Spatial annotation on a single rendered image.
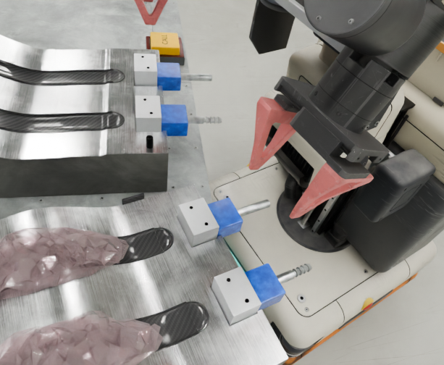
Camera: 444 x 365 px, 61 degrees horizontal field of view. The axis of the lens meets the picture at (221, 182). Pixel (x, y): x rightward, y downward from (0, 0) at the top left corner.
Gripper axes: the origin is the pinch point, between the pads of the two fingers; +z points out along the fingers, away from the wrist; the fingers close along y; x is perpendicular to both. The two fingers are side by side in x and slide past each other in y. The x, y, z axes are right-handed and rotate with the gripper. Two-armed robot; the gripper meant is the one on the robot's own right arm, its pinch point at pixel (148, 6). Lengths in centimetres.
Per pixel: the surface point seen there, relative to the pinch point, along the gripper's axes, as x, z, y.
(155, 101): 0.5, 9.5, 9.3
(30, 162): -16.4, 13.9, 17.0
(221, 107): 42, 99, -100
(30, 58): -19.1, 12.6, -5.5
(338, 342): 63, 101, 23
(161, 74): 2.1, 10.7, 1.0
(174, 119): 3.2, 10.9, 11.8
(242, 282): 8.8, 13.4, 37.1
